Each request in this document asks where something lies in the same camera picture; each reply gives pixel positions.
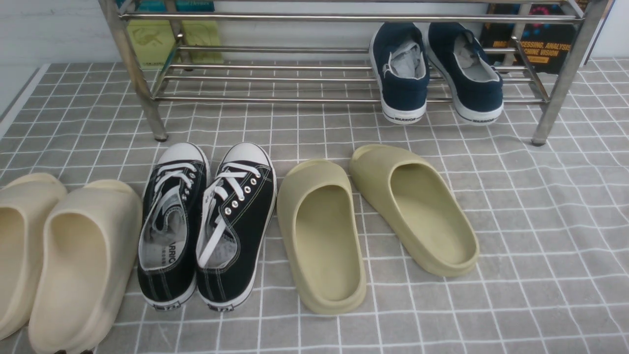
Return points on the left olive green slide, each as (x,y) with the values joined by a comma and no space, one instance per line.
(316,218)

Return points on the cream slide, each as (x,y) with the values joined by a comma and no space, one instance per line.
(25,204)
(89,248)

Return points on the left navy blue sneaker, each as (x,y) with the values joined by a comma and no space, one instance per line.
(401,68)

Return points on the black canvas sneaker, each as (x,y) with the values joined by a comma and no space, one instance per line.
(172,210)
(236,210)

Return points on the right navy blue sneaker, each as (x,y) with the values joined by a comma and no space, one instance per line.
(475,85)

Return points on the grey checked floor cloth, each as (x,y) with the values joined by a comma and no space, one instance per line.
(552,221)

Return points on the stainless steel shoe rack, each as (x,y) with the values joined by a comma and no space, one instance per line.
(521,84)

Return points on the navy blue sneaker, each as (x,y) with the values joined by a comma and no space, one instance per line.
(475,85)
(401,68)

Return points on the olive green slide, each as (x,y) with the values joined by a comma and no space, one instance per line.
(316,218)
(417,204)

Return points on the teal book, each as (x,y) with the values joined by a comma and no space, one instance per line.
(186,6)

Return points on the right cream slide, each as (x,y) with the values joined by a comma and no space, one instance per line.
(89,248)

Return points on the left cream slide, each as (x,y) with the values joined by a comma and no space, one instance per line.
(25,204)

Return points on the right olive green slide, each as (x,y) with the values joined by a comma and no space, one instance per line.
(417,204)

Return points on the dark machine vision book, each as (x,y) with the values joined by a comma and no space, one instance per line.
(546,45)

